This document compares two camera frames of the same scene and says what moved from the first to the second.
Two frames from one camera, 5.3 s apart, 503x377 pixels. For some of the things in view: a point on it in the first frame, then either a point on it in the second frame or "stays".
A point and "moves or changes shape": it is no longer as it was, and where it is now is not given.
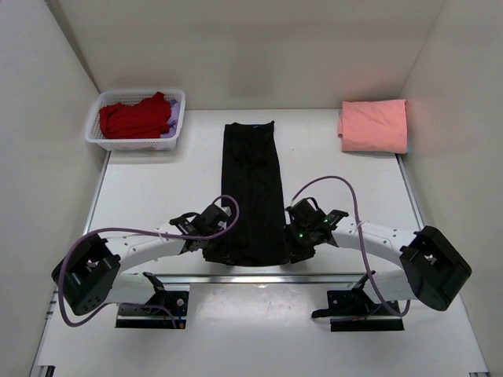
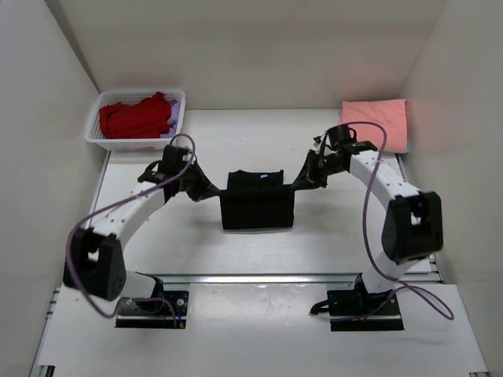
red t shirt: [146, 118] stays
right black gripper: [295, 254] to [313, 157]
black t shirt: [251, 174] moves or changes shape
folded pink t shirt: [374, 126] stays
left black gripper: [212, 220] to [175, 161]
